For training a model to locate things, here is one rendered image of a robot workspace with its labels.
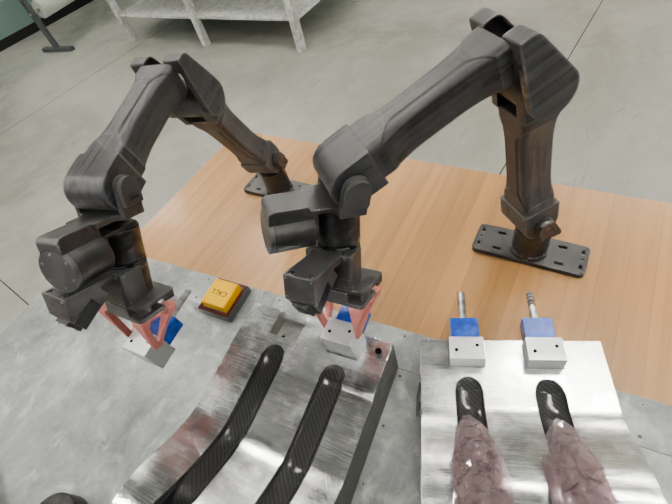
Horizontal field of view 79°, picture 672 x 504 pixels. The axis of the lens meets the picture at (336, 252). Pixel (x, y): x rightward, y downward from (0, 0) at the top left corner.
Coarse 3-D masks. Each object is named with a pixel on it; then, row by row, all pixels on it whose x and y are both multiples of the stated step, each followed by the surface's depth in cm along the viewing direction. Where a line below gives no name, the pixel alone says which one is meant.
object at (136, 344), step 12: (180, 300) 70; (156, 324) 67; (168, 324) 66; (180, 324) 68; (132, 336) 65; (156, 336) 64; (168, 336) 66; (132, 348) 63; (144, 348) 63; (168, 348) 66; (144, 360) 67; (156, 360) 65; (168, 360) 67
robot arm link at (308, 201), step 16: (352, 176) 45; (288, 192) 50; (304, 192) 50; (320, 192) 51; (352, 192) 45; (368, 192) 46; (272, 208) 48; (288, 208) 48; (304, 208) 48; (320, 208) 48; (336, 208) 49; (352, 208) 47; (272, 224) 48; (288, 224) 49; (304, 224) 50; (272, 240) 49; (288, 240) 49; (304, 240) 50
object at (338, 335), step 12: (348, 312) 64; (336, 324) 61; (348, 324) 61; (324, 336) 61; (336, 336) 60; (348, 336) 59; (360, 336) 62; (336, 348) 62; (348, 348) 59; (360, 348) 62
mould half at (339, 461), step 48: (240, 336) 69; (240, 384) 64; (288, 384) 62; (384, 384) 63; (192, 432) 60; (288, 432) 58; (336, 432) 57; (144, 480) 54; (240, 480) 53; (336, 480) 53
